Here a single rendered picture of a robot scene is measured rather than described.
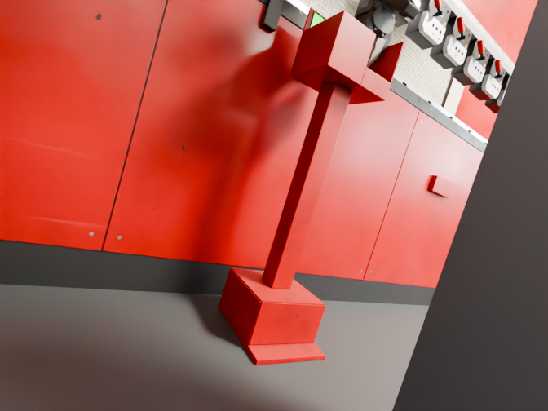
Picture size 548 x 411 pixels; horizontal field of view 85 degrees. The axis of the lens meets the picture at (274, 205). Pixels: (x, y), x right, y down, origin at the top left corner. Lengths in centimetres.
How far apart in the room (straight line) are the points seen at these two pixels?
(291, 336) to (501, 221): 54
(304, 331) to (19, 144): 76
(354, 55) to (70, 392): 82
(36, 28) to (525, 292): 90
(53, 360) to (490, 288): 65
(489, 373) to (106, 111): 81
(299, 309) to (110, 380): 41
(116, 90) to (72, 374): 57
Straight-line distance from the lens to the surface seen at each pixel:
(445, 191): 158
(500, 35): 212
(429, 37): 162
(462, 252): 45
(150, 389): 61
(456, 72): 189
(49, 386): 61
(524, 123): 47
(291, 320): 77
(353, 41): 78
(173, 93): 82
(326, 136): 78
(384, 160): 124
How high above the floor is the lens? 38
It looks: 4 degrees down
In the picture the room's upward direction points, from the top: 17 degrees clockwise
